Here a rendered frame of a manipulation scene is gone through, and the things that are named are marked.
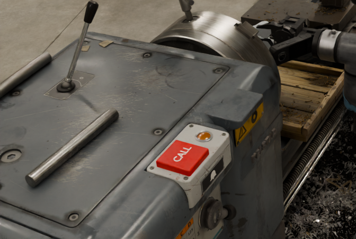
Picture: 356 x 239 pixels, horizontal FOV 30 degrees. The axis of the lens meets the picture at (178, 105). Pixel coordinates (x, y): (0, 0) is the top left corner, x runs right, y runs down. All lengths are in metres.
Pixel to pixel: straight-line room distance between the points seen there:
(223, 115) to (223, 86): 0.09
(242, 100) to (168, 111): 0.13
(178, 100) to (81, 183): 0.25
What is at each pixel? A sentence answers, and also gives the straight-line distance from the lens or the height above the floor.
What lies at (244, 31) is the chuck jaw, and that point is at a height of 1.21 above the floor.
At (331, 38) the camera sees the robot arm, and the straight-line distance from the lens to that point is 1.62.
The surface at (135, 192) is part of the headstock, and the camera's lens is 0.97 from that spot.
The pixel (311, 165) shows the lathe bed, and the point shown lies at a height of 0.72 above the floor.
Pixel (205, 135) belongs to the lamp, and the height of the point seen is 1.26.
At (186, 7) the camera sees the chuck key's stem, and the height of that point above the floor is 1.27.
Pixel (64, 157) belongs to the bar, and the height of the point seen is 1.27.
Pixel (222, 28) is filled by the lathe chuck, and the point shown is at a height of 1.23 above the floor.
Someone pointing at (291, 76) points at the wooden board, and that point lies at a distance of 1.90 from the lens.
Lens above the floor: 1.87
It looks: 33 degrees down
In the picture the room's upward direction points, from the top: 8 degrees counter-clockwise
